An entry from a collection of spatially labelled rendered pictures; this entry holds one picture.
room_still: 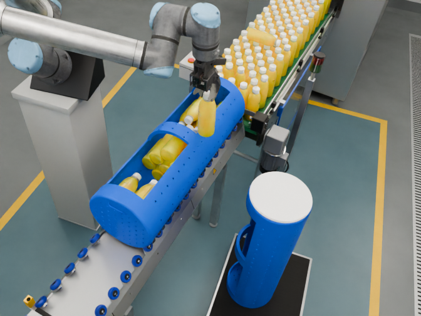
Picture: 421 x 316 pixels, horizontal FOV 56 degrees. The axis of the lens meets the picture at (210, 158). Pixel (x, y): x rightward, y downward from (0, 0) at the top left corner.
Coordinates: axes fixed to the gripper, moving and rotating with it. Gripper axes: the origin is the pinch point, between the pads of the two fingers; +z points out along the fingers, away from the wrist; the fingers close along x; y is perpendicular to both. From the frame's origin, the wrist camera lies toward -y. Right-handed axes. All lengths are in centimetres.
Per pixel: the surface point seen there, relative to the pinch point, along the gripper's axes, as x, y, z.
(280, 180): 34, -8, 42
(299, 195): 44, -5, 42
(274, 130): 13, -55, 64
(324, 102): 16, -207, 164
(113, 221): -13, 50, 31
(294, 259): 52, -23, 133
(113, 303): 1, 72, 45
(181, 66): -46, -52, 40
